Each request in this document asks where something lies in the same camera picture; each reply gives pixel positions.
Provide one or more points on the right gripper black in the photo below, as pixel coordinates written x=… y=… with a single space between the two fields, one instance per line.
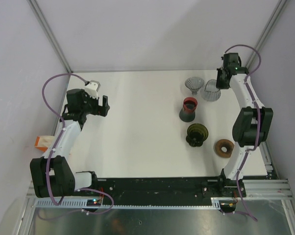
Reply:
x=219 y=85

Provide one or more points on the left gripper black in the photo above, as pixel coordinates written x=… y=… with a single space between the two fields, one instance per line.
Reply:
x=102 y=110

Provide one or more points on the clear glass carafe server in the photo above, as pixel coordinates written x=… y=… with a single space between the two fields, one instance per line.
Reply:
x=210 y=92

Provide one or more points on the clear glass dripper cone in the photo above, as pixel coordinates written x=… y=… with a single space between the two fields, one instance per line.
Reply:
x=194 y=84

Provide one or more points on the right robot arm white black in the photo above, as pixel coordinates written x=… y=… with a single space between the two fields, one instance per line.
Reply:
x=251 y=126

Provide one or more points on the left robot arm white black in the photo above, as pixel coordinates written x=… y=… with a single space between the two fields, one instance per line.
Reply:
x=51 y=173

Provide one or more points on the red black coffee dripper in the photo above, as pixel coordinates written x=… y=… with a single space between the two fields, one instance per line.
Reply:
x=187 y=112

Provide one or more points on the olive green dripper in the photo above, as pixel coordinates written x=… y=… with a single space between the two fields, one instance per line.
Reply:
x=197 y=134

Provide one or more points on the orange white box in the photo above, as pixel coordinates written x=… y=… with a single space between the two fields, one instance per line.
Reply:
x=42 y=143

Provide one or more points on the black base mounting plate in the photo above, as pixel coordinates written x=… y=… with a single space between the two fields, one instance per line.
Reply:
x=148 y=189

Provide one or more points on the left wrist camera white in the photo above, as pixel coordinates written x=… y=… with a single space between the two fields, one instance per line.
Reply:
x=92 y=89

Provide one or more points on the right aluminium frame post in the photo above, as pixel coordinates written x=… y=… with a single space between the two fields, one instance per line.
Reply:
x=266 y=32

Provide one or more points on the aluminium frame post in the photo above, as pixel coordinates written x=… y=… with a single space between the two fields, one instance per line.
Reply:
x=266 y=32
x=38 y=13

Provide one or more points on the grey cable duct rail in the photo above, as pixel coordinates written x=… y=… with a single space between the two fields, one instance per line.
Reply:
x=195 y=203

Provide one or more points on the left aluminium frame post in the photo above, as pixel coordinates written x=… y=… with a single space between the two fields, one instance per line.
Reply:
x=38 y=13

